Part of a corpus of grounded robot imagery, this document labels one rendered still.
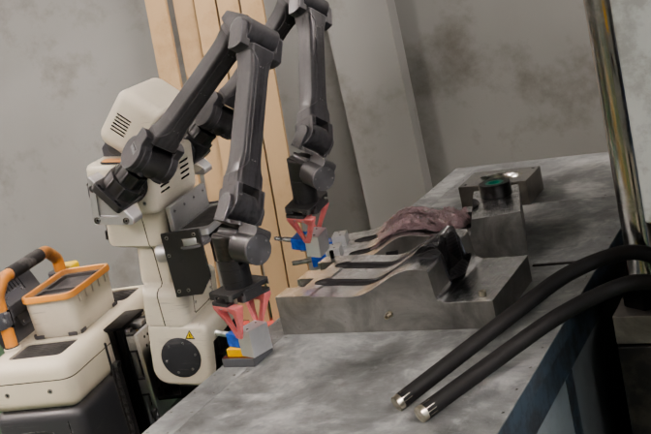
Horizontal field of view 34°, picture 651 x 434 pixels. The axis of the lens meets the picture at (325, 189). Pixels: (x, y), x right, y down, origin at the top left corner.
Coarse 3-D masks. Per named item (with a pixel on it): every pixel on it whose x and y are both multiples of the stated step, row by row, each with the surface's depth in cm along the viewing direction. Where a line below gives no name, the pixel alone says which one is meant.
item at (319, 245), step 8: (296, 232) 250; (304, 232) 250; (320, 232) 246; (280, 240) 252; (288, 240) 251; (296, 240) 247; (312, 240) 245; (320, 240) 245; (296, 248) 248; (304, 248) 248; (312, 248) 246; (320, 248) 246; (328, 248) 250; (312, 256) 247; (320, 256) 246
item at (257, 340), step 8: (248, 328) 201; (256, 328) 201; (264, 328) 203; (224, 336) 209; (232, 336) 204; (248, 336) 200; (256, 336) 201; (264, 336) 203; (232, 344) 205; (240, 344) 203; (248, 344) 201; (256, 344) 201; (264, 344) 203; (248, 352) 202; (256, 352) 201
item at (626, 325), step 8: (616, 312) 211; (624, 312) 210; (632, 312) 209; (640, 312) 208; (648, 312) 208; (616, 320) 209; (624, 320) 209; (632, 320) 208; (640, 320) 207; (648, 320) 207; (616, 328) 210; (624, 328) 209; (632, 328) 209; (640, 328) 208; (648, 328) 207; (616, 336) 210; (624, 336) 210; (632, 336) 209; (640, 336) 208; (648, 336) 208
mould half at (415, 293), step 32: (352, 256) 252; (384, 256) 248; (288, 288) 239; (320, 288) 234; (352, 288) 231; (384, 288) 222; (416, 288) 218; (448, 288) 222; (480, 288) 220; (512, 288) 223; (288, 320) 235; (320, 320) 231; (352, 320) 227; (384, 320) 224; (416, 320) 221; (448, 320) 217; (480, 320) 214
